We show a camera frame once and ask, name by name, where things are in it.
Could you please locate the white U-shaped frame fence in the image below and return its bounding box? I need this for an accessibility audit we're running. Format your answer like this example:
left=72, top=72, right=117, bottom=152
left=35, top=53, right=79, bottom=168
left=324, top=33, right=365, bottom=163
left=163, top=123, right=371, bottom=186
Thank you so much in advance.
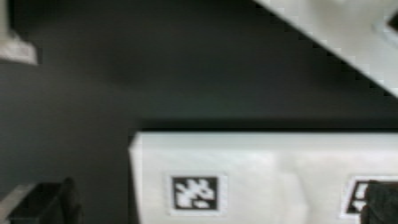
left=0, top=0, right=37, bottom=65

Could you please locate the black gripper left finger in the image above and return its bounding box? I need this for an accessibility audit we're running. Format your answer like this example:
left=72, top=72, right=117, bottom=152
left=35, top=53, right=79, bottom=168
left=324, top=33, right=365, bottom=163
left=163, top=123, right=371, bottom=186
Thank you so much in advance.
left=0, top=178, right=83, bottom=224

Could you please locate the white cabinet body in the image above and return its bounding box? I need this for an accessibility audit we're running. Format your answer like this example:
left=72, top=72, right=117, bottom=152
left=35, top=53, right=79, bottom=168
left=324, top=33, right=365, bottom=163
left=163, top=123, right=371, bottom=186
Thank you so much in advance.
left=129, top=131, right=398, bottom=224

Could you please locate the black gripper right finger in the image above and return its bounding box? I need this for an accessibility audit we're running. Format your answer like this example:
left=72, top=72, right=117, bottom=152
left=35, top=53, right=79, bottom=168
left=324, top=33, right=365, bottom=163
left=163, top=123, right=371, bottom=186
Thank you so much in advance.
left=360, top=181, right=398, bottom=224

